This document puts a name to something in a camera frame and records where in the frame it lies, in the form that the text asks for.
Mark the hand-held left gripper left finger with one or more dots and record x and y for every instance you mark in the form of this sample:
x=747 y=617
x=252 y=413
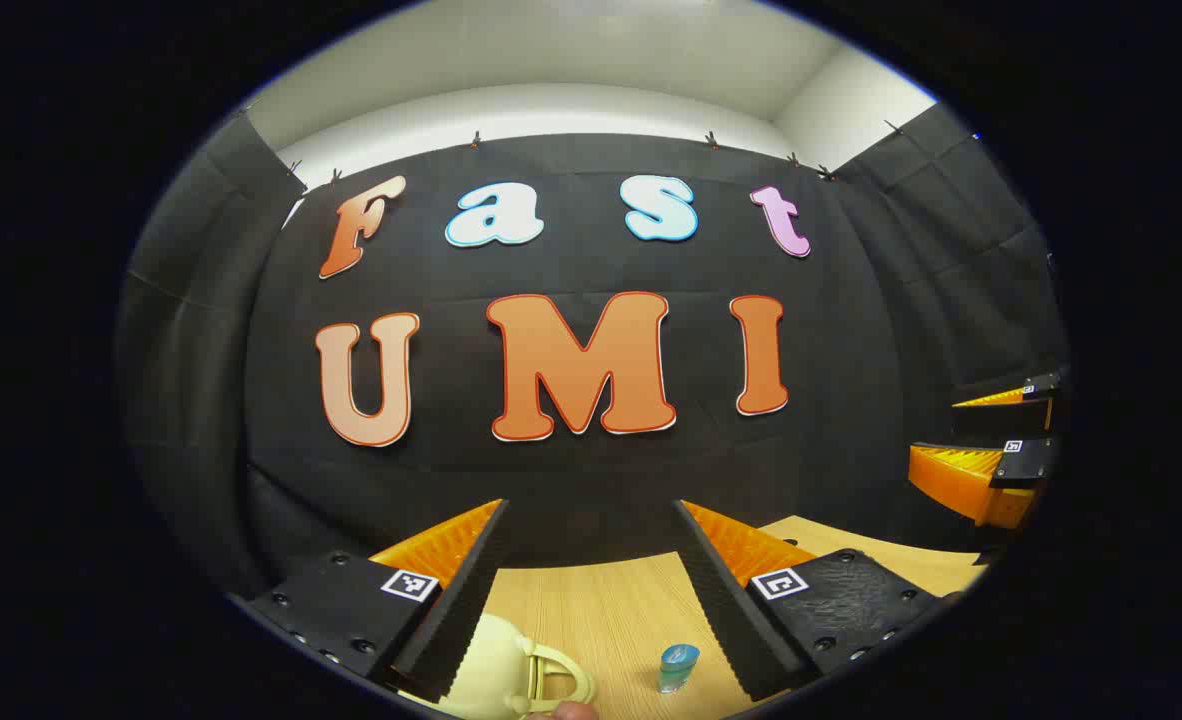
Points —
x=471 y=590

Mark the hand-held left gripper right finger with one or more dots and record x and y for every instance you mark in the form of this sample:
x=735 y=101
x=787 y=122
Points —
x=721 y=600

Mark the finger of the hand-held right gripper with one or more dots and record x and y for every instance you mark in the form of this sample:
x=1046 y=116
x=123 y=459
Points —
x=951 y=478
x=991 y=420

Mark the pale yellow suitcase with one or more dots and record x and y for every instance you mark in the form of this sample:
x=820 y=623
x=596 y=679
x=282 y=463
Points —
x=486 y=650

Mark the blue capped clear bottle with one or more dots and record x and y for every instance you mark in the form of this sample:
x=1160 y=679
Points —
x=679 y=668

